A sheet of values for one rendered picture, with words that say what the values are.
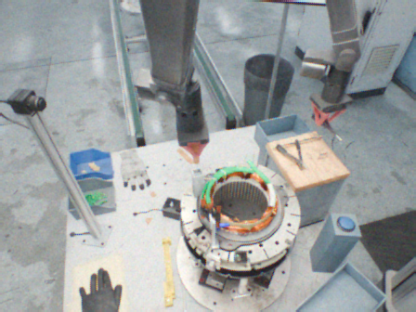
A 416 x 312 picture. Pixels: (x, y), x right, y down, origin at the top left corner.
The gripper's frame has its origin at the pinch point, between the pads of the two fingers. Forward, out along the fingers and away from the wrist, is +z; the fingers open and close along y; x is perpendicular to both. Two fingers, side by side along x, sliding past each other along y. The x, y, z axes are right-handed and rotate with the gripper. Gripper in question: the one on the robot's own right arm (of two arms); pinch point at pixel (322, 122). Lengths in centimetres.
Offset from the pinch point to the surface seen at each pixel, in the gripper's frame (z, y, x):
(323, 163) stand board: 12.0, 0.1, 6.5
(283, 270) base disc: 38.1, 19.0, 25.0
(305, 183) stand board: 11.9, 9.8, 11.5
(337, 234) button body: 15.0, 8.5, 27.8
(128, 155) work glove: 39, 60, -44
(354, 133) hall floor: 120, -125, -87
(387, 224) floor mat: 118, -89, -4
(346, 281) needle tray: 15.7, 13.5, 39.2
